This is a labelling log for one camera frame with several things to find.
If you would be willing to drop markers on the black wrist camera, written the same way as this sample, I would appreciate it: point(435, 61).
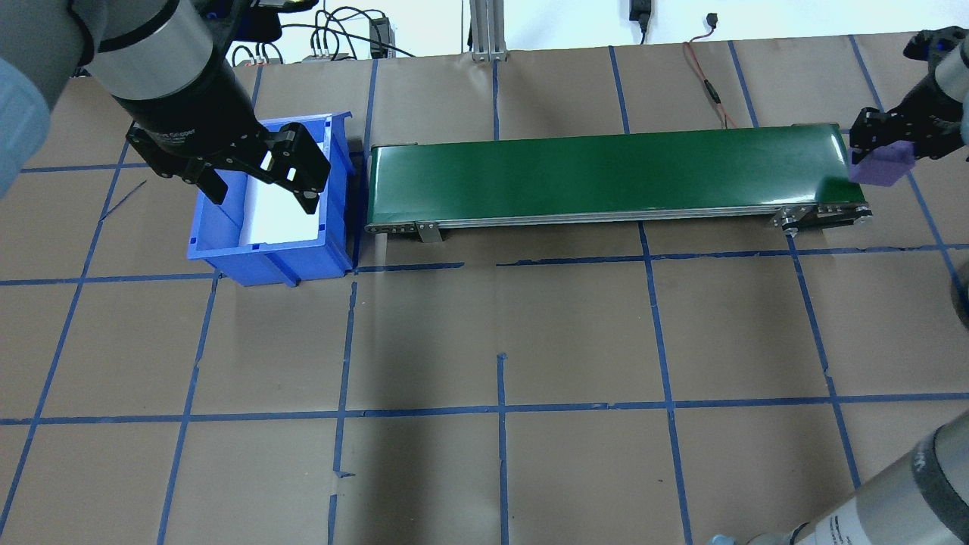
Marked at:
point(253, 23)
point(935, 42)

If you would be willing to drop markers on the green conveyor belt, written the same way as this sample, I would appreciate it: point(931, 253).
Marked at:
point(560, 174)

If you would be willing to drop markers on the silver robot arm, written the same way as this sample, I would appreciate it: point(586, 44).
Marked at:
point(893, 499)
point(151, 45)

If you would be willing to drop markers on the purple foam block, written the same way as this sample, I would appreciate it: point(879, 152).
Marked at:
point(882, 166)

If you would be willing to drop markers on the aluminium profile post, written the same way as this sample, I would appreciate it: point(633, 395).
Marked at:
point(488, 30)

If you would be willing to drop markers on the white paper bin liner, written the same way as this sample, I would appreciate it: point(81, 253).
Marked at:
point(284, 219)

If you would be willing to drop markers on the black power supply box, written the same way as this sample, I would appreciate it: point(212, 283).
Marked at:
point(378, 34)

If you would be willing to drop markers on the black power adapter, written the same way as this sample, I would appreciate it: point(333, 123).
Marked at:
point(641, 9)

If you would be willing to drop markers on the blue plastic bin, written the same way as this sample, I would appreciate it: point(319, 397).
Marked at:
point(303, 261)

